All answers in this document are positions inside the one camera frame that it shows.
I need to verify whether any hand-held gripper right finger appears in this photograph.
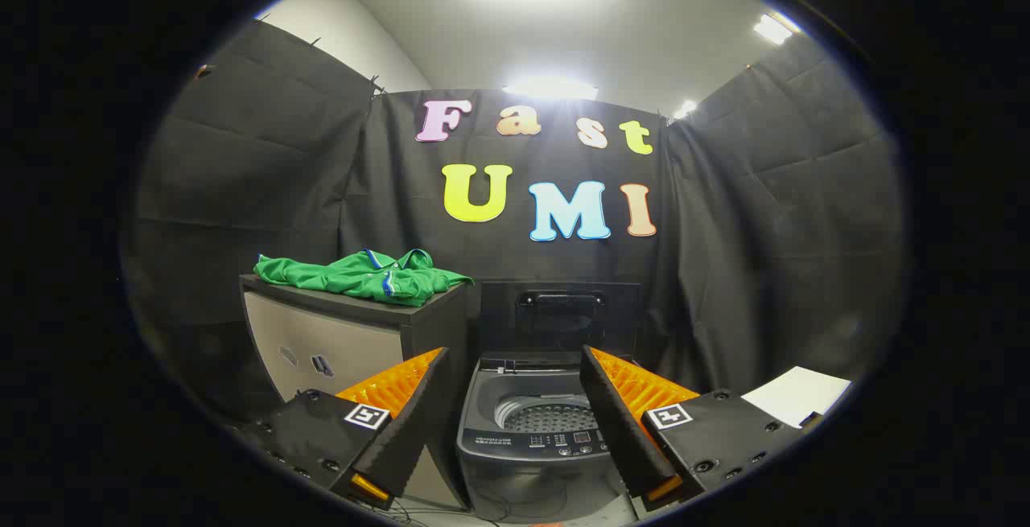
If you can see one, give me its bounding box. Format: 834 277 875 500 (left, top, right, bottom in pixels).
579 344 805 512

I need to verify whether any green polo shirt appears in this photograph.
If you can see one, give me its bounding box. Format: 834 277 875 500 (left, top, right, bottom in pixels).
254 249 475 307

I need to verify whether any dark grey cabinet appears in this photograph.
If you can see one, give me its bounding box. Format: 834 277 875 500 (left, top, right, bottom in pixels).
240 274 476 512

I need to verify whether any grey washing machine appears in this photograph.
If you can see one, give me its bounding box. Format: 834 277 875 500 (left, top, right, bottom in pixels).
456 350 645 521

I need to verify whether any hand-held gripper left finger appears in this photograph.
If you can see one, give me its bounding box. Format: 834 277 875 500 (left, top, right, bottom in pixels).
241 347 451 512

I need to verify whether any black backdrop cloth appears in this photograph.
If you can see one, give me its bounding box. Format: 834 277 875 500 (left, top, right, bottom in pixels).
121 19 906 423

